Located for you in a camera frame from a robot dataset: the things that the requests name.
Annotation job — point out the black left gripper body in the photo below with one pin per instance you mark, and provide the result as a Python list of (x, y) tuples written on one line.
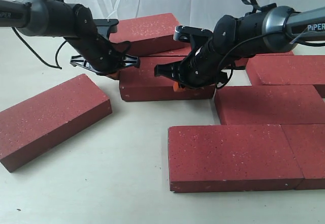
[(96, 53)]

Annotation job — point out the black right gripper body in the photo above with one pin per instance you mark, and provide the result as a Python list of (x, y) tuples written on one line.
[(201, 68)]

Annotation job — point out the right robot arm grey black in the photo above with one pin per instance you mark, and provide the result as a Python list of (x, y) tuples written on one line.
[(272, 30)]

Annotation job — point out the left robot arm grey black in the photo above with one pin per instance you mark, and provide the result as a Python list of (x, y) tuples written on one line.
[(39, 18)]

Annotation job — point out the red brick under tilted one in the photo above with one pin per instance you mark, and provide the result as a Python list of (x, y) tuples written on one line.
[(182, 52)]

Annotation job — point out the red brick far right edge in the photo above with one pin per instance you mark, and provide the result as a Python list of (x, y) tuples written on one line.
[(287, 70)]

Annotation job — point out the red brick edge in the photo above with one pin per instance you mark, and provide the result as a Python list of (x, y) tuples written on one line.
[(307, 144), (287, 70)]

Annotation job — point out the large red brick front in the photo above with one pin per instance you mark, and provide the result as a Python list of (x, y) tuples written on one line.
[(224, 158)]

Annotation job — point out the red brick front right edge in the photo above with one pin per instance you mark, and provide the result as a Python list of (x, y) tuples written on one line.
[(307, 144)]

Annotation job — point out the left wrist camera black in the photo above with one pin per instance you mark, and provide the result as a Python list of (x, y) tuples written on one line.
[(105, 27)]

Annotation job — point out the right wrist camera grey black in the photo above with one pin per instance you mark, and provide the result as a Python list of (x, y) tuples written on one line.
[(196, 37)]

